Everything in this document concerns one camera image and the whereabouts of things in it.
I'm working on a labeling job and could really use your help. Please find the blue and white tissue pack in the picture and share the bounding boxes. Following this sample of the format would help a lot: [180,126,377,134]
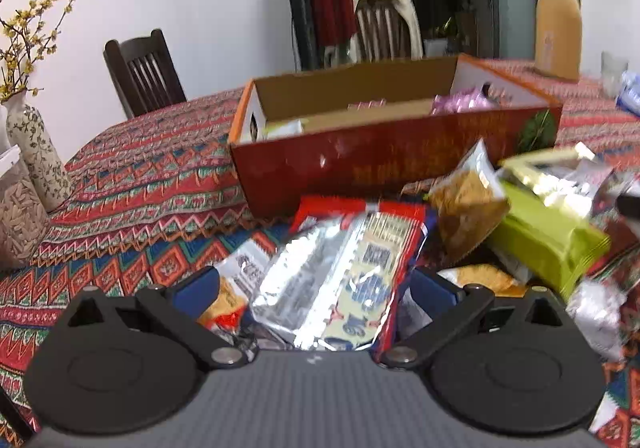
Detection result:
[616,70,640,116]

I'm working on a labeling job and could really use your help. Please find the orange cardboard box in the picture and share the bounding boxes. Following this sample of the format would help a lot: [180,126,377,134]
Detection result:
[227,53,563,219]

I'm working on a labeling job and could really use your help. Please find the chair draped with cloth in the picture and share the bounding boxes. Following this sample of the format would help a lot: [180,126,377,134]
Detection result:
[350,0,426,63]

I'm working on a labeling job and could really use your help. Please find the yellow thermos jug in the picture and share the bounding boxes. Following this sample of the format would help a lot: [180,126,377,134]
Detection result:
[534,0,583,82]

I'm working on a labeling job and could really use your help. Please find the dark wooden chair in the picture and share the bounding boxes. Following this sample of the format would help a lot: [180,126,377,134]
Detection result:
[103,28,187,119]

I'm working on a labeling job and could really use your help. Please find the yellow striped long snack packet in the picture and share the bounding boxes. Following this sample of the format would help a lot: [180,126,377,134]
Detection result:
[500,144,598,209]

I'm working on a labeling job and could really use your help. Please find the green snack packet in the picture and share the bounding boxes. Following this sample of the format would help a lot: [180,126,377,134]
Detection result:
[262,119,305,141]
[486,181,612,300]

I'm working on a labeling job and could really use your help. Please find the orange and silver snack packet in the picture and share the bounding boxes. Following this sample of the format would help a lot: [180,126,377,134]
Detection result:
[437,264,526,296]
[197,238,281,334]

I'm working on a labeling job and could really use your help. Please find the red-edged silver snack packet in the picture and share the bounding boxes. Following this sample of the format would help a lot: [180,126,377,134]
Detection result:
[247,195,431,354]

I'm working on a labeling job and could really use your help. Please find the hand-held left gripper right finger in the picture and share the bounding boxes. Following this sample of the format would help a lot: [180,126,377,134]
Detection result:
[372,267,576,371]

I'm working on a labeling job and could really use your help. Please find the dark sliding glass door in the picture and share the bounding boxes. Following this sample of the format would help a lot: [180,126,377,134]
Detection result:
[277,0,551,72]

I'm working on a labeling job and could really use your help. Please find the clear bag of brown snacks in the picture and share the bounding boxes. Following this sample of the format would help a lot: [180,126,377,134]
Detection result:
[427,139,511,261]

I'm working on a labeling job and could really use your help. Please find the clear glass cup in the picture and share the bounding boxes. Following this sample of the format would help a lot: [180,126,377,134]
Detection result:
[600,51,630,96]

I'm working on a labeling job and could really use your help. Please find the yellow flower branches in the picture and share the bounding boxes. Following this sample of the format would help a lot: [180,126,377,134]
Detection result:
[0,0,85,104]

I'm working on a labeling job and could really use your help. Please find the speckled white vase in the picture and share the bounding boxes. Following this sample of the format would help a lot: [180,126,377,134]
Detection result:
[5,91,73,214]

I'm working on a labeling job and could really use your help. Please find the beige cloth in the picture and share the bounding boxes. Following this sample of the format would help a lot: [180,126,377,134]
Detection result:
[322,42,357,69]

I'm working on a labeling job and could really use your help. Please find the white snack packet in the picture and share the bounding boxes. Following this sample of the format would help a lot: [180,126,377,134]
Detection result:
[587,390,623,434]

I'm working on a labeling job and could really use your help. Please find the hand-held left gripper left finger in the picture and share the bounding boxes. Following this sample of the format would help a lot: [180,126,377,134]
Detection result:
[50,265,251,371]

